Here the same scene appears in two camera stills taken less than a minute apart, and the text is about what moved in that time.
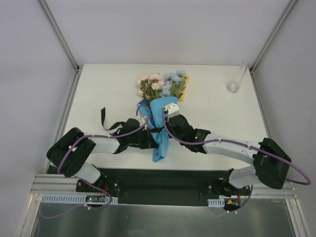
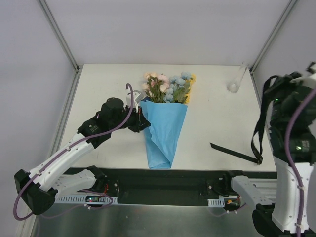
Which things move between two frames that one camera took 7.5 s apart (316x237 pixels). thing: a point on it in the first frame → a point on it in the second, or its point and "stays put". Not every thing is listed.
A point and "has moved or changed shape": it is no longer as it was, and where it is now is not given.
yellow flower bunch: [186, 83] → [193, 80]
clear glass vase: [234, 85] stays put
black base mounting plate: [166, 183] stays put
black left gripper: [150, 139] → [138, 121]
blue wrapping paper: [155, 122] has moved or changed shape
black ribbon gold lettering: [111, 126] has moved or changed shape
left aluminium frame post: [65, 44] stays put
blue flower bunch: [175, 83] has moved or changed shape
